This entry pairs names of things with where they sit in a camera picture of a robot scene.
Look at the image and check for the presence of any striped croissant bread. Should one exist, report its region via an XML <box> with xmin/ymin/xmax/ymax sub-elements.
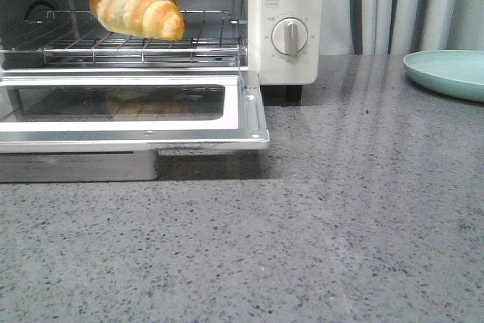
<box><xmin>89</xmin><ymin>0</ymin><xmax>185</xmax><ymax>41</ymax></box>

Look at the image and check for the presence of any glass oven door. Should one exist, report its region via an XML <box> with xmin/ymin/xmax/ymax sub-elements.
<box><xmin>1</xmin><ymin>69</ymin><xmax>270</xmax><ymax>183</ymax></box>

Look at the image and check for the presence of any lower white oven knob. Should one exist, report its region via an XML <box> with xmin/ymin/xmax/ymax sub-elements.
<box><xmin>271</xmin><ymin>17</ymin><xmax>308</xmax><ymax>57</ymax></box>

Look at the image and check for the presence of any white Toshiba toaster oven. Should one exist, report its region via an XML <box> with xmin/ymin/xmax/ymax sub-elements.
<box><xmin>0</xmin><ymin>0</ymin><xmax>327</xmax><ymax>103</ymax></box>

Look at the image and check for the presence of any grey curtain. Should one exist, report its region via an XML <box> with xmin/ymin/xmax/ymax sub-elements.
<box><xmin>320</xmin><ymin>0</ymin><xmax>483</xmax><ymax>55</ymax></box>

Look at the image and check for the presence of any light green plate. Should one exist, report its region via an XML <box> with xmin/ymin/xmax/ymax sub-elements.
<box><xmin>403</xmin><ymin>50</ymin><xmax>483</xmax><ymax>102</ymax></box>

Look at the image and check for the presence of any wire oven rack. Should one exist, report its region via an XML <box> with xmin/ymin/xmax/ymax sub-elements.
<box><xmin>1</xmin><ymin>10</ymin><xmax>247</xmax><ymax>68</ymax></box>

